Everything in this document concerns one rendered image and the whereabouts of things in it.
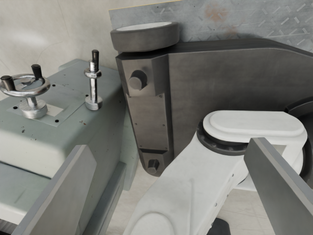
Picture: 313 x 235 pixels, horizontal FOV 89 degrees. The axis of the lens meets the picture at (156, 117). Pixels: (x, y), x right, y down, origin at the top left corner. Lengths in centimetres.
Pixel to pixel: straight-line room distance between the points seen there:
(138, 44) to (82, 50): 86
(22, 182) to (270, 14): 93
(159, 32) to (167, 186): 35
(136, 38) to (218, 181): 37
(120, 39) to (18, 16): 111
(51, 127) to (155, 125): 33
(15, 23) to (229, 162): 151
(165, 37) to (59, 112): 44
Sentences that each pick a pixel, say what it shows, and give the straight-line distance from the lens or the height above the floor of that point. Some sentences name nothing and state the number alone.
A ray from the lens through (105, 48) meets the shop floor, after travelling 118.
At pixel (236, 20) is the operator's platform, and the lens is 62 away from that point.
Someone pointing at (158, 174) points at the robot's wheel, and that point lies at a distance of 74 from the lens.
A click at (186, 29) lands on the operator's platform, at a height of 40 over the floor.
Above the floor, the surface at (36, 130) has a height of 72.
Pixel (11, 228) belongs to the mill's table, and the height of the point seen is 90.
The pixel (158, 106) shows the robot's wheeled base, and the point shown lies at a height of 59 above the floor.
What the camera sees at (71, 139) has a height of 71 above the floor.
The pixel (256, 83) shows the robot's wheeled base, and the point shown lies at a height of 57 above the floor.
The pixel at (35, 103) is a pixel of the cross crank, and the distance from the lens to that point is 63.
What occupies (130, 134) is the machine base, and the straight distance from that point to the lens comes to 118.
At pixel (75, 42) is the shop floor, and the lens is 128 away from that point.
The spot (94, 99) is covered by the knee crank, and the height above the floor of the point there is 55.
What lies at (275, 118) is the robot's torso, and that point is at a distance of 45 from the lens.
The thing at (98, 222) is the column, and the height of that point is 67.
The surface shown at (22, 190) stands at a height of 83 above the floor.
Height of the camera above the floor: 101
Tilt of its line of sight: 52 degrees down
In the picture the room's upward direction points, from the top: 160 degrees counter-clockwise
